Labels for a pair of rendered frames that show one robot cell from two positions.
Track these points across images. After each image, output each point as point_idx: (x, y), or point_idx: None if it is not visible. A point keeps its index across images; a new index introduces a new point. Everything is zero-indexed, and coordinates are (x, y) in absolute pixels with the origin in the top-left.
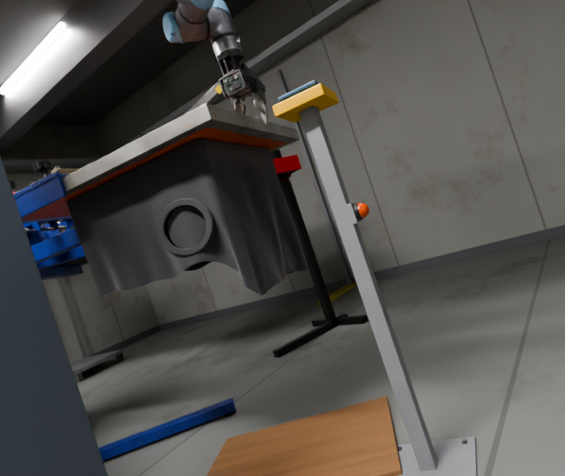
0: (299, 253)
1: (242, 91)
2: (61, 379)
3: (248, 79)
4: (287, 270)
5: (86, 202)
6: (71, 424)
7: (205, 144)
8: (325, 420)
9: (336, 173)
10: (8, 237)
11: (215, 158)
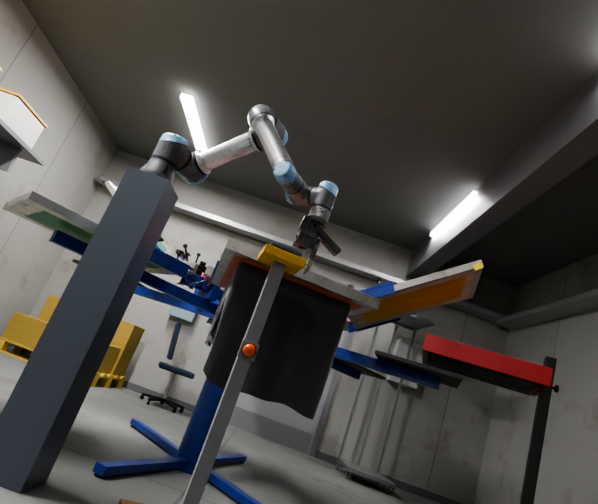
0: (309, 399)
1: (299, 244)
2: (88, 335)
3: (311, 238)
4: (281, 400)
5: (226, 285)
6: (75, 356)
7: (244, 267)
8: None
9: (256, 314)
10: (119, 265)
11: (249, 279)
